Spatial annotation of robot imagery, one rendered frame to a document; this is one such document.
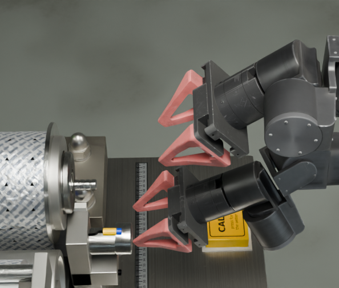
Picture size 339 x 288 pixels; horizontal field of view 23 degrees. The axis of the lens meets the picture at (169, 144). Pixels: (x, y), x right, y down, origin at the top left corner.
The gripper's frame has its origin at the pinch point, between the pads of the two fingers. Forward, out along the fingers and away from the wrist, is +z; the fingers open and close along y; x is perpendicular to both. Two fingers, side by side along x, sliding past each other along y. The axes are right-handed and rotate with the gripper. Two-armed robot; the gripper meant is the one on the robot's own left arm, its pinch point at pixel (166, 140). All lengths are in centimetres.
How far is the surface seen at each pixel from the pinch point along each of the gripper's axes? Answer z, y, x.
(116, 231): 9.5, -7.7, -1.9
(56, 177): 10.5, -4.4, 7.3
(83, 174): 28.1, 16.5, -13.5
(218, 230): 18.4, 12.5, -35.3
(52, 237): 14.9, -8.7, 3.2
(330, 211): 46, 79, -134
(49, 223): 13.2, -8.5, 5.4
